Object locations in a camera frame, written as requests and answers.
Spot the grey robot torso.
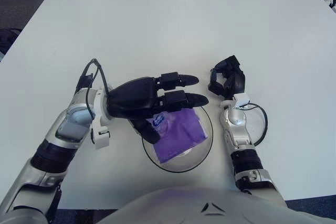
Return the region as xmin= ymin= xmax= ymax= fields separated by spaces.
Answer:
xmin=97 ymin=187 xmax=336 ymax=224

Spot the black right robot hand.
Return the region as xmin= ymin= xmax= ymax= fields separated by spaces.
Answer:
xmin=207 ymin=55 xmax=247 ymax=101

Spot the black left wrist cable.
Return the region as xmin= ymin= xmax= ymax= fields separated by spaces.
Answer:
xmin=76 ymin=58 xmax=111 ymax=120

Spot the purple tissue paper pack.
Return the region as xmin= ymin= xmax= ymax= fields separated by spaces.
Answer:
xmin=146 ymin=107 xmax=208 ymax=164

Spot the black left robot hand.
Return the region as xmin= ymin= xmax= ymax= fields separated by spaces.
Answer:
xmin=106 ymin=72 xmax=210 ymax=145

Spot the white plate black rim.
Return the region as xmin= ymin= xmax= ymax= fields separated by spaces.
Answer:
xmin=142 ymin=100 xmax=214 ymax=174

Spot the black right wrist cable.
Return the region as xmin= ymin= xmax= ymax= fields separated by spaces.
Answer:
xmin=244 ymin=102 xmax=269 ymax=146

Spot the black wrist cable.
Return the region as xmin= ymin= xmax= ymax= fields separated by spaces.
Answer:
xmin=76 ymin=58 xmax=111 ymax=120
xmin=244 ymin=102 xmax=269 ymax=146

